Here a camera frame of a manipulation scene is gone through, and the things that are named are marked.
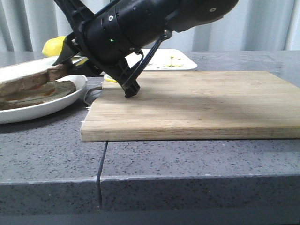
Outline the lemon slice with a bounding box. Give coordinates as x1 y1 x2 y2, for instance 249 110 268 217
104 74 117 83

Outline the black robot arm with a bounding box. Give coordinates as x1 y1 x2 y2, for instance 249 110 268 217
56 0 237 98

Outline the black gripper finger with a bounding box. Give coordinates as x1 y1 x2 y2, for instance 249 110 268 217
69 57 102 77
52 32 81 66

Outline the metal cutting board handle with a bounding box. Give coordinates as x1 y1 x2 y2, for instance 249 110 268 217
83 85 102 107

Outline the wooden cutting board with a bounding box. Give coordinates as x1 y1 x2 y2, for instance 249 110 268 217
81 71 300 142

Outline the bread slice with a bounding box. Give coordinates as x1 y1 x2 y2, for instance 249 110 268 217
0 81 76 110
0 57 73 97

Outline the yellow lemon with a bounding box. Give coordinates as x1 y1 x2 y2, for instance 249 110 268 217
42 36 66 57

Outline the fried egg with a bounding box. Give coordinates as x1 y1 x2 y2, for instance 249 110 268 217
3 87 55 101

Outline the white round plate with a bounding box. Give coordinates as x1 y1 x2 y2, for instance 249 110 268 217
0 75 88 124

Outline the grey pleated curtain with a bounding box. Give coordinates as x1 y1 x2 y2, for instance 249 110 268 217
0 0 300 52

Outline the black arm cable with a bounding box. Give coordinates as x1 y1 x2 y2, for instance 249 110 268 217
120 29 173 89

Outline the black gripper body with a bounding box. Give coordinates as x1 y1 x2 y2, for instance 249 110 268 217
56 0 173 98

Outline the white bear print tray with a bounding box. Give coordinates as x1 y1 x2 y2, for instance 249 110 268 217
72 49 197 71

